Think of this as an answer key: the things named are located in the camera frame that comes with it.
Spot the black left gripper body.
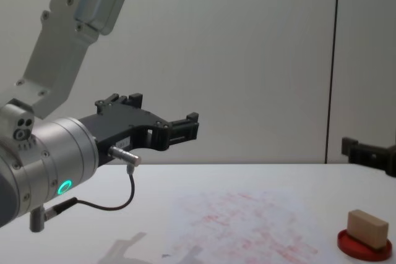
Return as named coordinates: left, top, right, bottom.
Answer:
left=79, top=106, right=161, bottom=166

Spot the small wooden block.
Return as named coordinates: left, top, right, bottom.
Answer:
left=346, top=210, right=389, bottom=251

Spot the red round disc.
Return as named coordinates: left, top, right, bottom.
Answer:
left=337, top=228, right=393, bottom=262

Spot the white table cloth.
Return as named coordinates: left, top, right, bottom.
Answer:
left=0, top=163, right=396, bottom=264

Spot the thin dark gripper cable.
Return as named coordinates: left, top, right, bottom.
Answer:
left=43, top=145, right=143, bottom=220

